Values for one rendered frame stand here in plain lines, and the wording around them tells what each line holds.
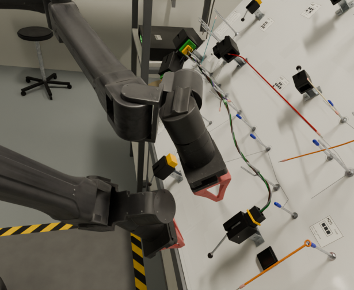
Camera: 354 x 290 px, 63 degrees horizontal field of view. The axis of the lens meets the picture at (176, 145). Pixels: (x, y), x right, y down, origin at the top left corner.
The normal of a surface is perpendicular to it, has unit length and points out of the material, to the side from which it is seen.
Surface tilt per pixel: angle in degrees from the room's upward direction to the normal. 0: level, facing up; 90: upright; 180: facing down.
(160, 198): 52
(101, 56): 7
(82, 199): 69
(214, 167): 27
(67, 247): 0
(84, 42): 9
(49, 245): 0
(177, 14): 90
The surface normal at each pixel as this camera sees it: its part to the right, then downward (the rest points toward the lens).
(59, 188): 0.96, -0.10
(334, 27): -0.70, -0.44
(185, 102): -0.35, -0.68
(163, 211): 0.79, -0.22
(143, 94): 0.11, -0.69
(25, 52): 0.04, 0.63
